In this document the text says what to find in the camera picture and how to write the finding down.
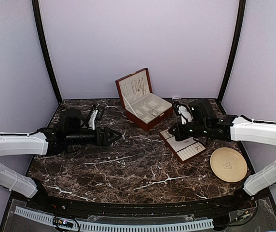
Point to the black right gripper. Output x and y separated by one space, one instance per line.
179 135

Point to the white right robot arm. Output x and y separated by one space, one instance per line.
199 120

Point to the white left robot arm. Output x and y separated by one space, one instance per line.
71 129

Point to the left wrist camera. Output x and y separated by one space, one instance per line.
95 115

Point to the beige round plate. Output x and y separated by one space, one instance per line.
228 165

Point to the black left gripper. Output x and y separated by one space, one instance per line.
104 141

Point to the red jewelry tray insert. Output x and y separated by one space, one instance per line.
183 150

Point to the white slotted cable duct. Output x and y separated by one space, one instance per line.
105 224

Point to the left black frame post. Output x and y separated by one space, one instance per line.
44 49

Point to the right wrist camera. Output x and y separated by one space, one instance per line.
182 111

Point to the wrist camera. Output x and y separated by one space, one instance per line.
95 115
182 111

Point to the red wooden jewelry box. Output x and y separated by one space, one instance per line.
141 105

